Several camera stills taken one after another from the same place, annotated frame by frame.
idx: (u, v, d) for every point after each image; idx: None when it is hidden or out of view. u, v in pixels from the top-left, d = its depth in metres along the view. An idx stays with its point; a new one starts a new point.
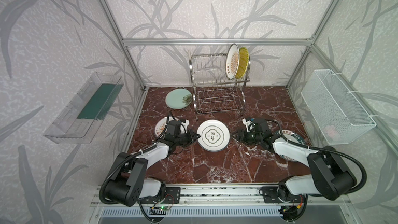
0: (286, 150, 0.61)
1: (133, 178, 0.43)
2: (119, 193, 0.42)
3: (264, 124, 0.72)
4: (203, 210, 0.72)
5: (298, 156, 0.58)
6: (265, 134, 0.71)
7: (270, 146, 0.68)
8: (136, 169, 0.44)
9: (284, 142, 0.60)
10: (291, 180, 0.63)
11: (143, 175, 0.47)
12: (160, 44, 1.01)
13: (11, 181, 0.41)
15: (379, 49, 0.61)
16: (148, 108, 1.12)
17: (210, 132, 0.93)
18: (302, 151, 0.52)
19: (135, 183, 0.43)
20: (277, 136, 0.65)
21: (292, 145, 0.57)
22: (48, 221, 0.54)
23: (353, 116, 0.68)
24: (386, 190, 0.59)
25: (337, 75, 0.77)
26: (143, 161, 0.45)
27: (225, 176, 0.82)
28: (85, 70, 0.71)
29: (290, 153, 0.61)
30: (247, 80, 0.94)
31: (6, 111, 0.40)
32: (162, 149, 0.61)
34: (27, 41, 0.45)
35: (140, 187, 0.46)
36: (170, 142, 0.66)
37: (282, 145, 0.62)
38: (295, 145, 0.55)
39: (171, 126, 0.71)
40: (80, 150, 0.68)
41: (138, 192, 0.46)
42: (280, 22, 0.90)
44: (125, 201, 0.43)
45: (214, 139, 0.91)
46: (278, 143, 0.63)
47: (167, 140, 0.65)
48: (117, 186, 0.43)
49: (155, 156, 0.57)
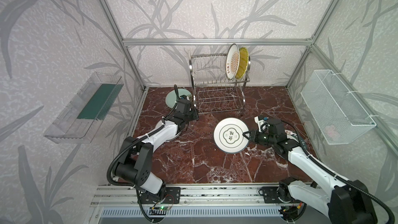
0: (303, 165, 0.55)
1: (140, 162, 0.45)
2: (128, 174, 0.45)
3: (280, 126, 0.66)
4: (203, 210, 0.72)
5: (315, 176, 0.50)
6: (280, 137, 0.67)
7: (284, 151, 0.62)
8: (142, 153, 0.45)
9: (305, 157, 0.53)
10: (296, 185, 0.62)
11: (150, 158, 0.48)
12: (160, 44, 1.01)
13: (11, 181, 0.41)
15: (379, 50, 0.61)
16: (148, 108, 1.12)
17: (228, 132, 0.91)
18: (325, 176, 0.46)
19: (142, 167, 0.45)
20: (295, 143, 0.60)
21: (312, 164, 0.51)
22: (48, 221, 0.54)
23: (353, 116, 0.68)
24: (386, 190, 0.59)
25: (337, 75, 0.77)
26: (148, 146, 0.45)
27: (225, 176, 0.82)
28: (85, 71, 0.71)
29: (308, 170, 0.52)
30: (247, 80, 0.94)
31: (6, 111, 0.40)
32: (172, 127, 0.62)
34: (27, 41, 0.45)
35: (147, 169, 0.48)
36: (180, 120, 0.66)
37: (300, 159, 0.56)
38: (317, 165, 0.49)
39: (181, 104, 0.70)
40: (80, 150, 0.68)
41: (146, 172, 0.48)
42: (280, 22, 0.90)
44: (135, 181, 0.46)
45: (232, 140, 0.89)
46: (295, 154, 0.58)
47: (177, 117, 0.65)
48: (127, 168, 0.45)
49: (165, 135, 0.58)
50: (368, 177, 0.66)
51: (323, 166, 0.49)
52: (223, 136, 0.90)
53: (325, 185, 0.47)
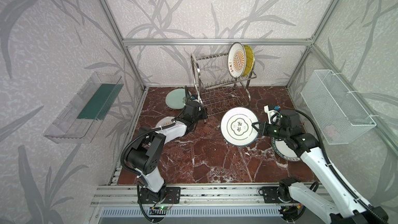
0: (317, 171, 0.49)
1: (152, 151, 0.48)
2: (139, 161, 0.48)
3: (295, 118, 0.57)
4: (203, 210, 0.72)
5: (330, 187, 0.45)
6: (295, 130, 0.59)
7: (299, 146, 0.54)
8: (154, 142, 0.48)
9: (324, 165, 0.47)
10: (298, 187, 0.61)
11: (161, 149, 0.51)
12: (160, 44, 1.01)
13: (11, 181, 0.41)
15: (379, 49, 0.61)
16: (148, 108, 1.12)
17: (238, 123, 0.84)
18: (344, 196, 0.41)
19: (153, 155, 0.48)
20: (311, 137, 0.54)
21: (330, 174, 0.45)
22: (48, 221, 0.54)
23: (353, 116, 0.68)
24: (386, 190, 0.59)
25: (337, 75, 0.77)
26: (161, 136, 0.49)
27: (225, 176, 0.82)
28: (85, 71, 0.71)
29: (322, 177, 0.48)
30: (252, 75, 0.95)
31: (6, 111, 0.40)
32: (181, 127, 0.66)
34: (27, 41, 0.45)
35: (157, 158, 0.51)
36: (187, 122, 0.69)
37: (317, 165, 0.49)
38: (337, 178, 0.44)
39: (189, 108, 0.73)
40: (80, 149, 0.68)
41: (155, 162, 0.51)
42: (280, 22, 0.90)
44: (144, 168, 0.49)
45: (240, 131, 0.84)
46: (312, 158, 0.50)
47: (186, 120, 0.68)
48: (139, 155, 0.48)
49: (175, 131, 0.62)
50: (368, 177, 0.66)
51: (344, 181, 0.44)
52: (230, 126, 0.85)
53: (341, 204, 0.42)
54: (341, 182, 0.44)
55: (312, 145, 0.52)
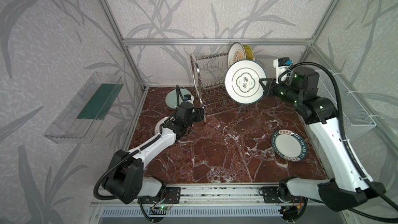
0: (326, 143, 0.44)
1: (128, 181, 0.42)
2: (116, 192, 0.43)
3: (313, 80, 0.44)
4: (203, 210, 0.72)
5: (336, 160, 0.42)
6: (308, 95, 0.48)
7: (313, 113, 0.44)
8: (130, 171, 0.42)
9: (338, 139, 0.41)
10: (294, 181, 0.62)
11: (140, 175, 0.45)
12: (160, 44, 1.01)
13: (11, 181, 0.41)
15: (379, 49, 0.61)
16: (148, 108, 1.12)
17: (243, 79, 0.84)
18: (351, 173, 0.39)
19: (131, 186, 0.42)
20: (328, 104, 0.44)
21: (342, 151, 0.40)
22: (48, 221, 0.54)
23: (353, 116, 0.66)
24: (387, 190, 0.59)
25: (337, 75, 0.77)
26: (139, 163, 0.42)
27: (225, 176, 0.82)
28: (85, 71, 0.71)
29: (330, 150, 0.43)
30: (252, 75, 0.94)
31: (6, 111, 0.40)
32: (169, 136, 0.58)
34: (27, 41, 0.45)
35: (138, 185, 0.46)
36: (180, 126, 0.62)
37: (329, 138, 0.42)
38: (349, 154, 0.40)
39: (182, 110, 0.65)
40: (80, 149, 0.68)
41: (137, 188, 0.46)
42: (280, 22, 0.90)
44: (124, 199, 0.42)
45: (245, 87, 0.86)
46: (326, 131, 0.42)
47: (178, 124, 0.62)
48: (115, 186, 0.43)
49: (160, 147, 0.54)
50: None
51: (355, 159, 0.40)
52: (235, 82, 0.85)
53: (343, 177, 0.40)
54: (350, 158, 0.40)
55: (328, 114, 0.43)
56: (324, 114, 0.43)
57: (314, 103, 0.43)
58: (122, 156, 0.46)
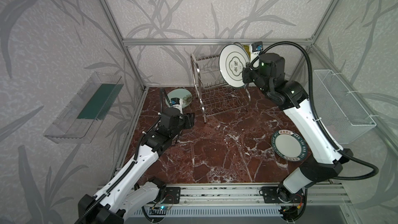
0: (300, 125, 0.46)
1: None
2: None
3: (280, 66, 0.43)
4: (203, 210, 0.72)
5: (312, 139, 0.45)
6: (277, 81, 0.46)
7: (286, 99, 0.44)
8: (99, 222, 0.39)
9: (311, 120, 0.43)
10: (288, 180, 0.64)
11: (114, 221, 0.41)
12: (160, 44, 1.01)
13: (10, 181, 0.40)
15: (379, 49, 0.61)
16: (148, 108, 1.12)
17: (233, 65, 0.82)
18: (328, 149, 0.42)
19: None
20: (297, 87, 0.44)
21: (316, 129, 0.42)
22: (48, 221, 0.54)
23: (353, 116, 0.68)
24: (386, 190, 0.59)
25: (338, 75, 0.77)
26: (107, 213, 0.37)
27: (225, 176, 0.82)
28: (85, 71, 0.71)
29: (305, 130, 0.45)
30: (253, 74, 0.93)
31: (6, 111, 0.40)
32: (148, 159, 0.49)
34: (27, 41, 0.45)
35: None
36: (164, 137, 0.53)
37: (304, 121, 0.44)
38: (323, 131, 0.42)
39: (166, 117, 0.54)
40: (80, 149, 0.68)
41: None
42: (280, 22, 0.90)
44: None
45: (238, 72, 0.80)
46: (300, 114, 0.44)
47: (161, 134, 0.53)
48: None
49: (136, 176, 0.47)
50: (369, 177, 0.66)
51: (328, 134, 0.43)
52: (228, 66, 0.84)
53: (320, 153, 0.44)
54: (325, 135, 0.42)
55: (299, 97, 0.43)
56: (296, 97, 0.43)
57: (285, 89, 0.43)
58: (88, 204, 0.39)
